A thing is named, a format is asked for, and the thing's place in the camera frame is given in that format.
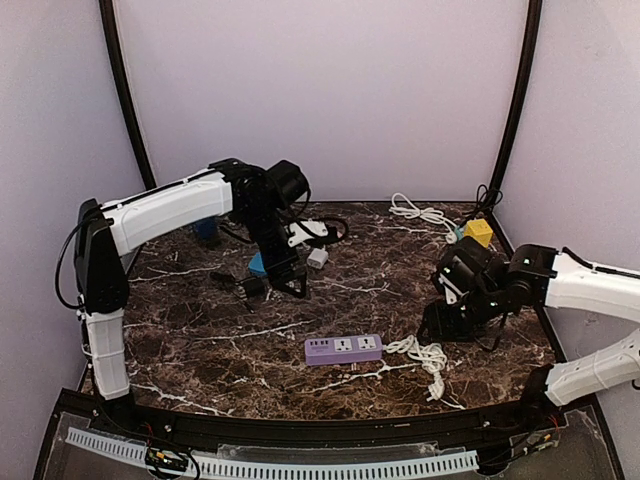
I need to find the blue adapter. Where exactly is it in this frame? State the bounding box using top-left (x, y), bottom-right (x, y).
top-left (248, 252), bottom-right (267, 278)

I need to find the white cable of purple strip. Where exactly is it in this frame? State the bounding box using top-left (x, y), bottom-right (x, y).
top-left (382, 334), bottom-right (449, 402)

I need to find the dark blue cube socket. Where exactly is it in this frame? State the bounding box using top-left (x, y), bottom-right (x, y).
top-left (192, 217), bottom-right (219, 241)

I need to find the teal power strip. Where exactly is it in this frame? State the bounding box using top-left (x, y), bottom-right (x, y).
top-left (454, 226), bottom-right (466, 242)

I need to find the yellow cube socket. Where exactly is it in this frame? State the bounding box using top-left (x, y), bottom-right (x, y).
top-left (463, 218), bottom-right (494, 248)

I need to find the black usb cable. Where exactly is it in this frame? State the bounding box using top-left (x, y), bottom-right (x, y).
top-left (469, 183), bottom-right (504, 221)

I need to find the purple power strip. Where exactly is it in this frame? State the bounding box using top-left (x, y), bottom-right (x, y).
top-left (304, 334), bottom-right (383, 366)

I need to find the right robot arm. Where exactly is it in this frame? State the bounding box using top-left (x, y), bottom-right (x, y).
top-left (417, 237), bottom-right (639, 409)

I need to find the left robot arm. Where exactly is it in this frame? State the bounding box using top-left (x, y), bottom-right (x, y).
top-left (65, 158), bottom-right (327, 401)

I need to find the black plug adapter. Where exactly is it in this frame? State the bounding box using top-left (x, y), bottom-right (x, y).
top-left (239, 277), bottom-right (266, 299)

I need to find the white charger cube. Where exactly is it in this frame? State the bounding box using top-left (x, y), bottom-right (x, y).
top-left (306, 248), bottom-right (329, 270)

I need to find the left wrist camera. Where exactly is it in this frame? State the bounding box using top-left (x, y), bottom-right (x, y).
top-left (285, 220), bottom-right (341, 248)

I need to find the white slotted cable duct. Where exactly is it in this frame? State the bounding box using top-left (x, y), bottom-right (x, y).
top-left (65, 427), bottom-right (479, 479)

